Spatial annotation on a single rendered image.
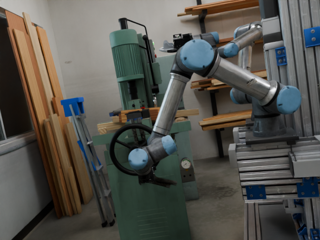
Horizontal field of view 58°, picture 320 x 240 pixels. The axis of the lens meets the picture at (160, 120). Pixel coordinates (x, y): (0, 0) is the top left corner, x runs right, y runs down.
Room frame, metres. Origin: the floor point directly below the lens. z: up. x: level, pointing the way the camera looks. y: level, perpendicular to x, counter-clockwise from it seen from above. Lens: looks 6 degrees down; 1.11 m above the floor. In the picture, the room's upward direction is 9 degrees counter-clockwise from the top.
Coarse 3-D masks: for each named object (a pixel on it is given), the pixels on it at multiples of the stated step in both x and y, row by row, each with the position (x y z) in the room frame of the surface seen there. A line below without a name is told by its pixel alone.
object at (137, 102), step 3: (138, 99) 1.94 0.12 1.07; (129, 102) 1.85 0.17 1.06; (132, 102) 1.85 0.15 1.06; (135, 102) 1.85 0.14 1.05; (138, 102) 1.85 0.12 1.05; (129, 105) 1.85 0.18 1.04; (135, 105) 1.85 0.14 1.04; (138, 105) 1.85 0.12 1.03; (141, 105) 1.96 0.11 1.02; (132, 108) 1.85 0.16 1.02; (135, 108) 1.85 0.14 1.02; (138, 108) 1.85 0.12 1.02
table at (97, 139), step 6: (174, 120) 1.84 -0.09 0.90; (186, 120) 1.73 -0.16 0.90; (174, 126) 1.73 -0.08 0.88; (180, 126) 1.72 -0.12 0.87; (186, 126) 1.72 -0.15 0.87; (108, 132) 1.79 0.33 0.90; (114, 132) 1.74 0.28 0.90; (126, 132) 1.74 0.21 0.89; (174, 132) 1.73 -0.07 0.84; (96, 138) 1.75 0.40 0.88; (102, 138) 1.74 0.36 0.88; (108, 138) 1.74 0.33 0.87; (120, 138) 1.74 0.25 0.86; (126, 138) 1.64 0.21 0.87; (132, 138) 1.64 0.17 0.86; (138, 138) 1.64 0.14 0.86; (96, 144) 1.75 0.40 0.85
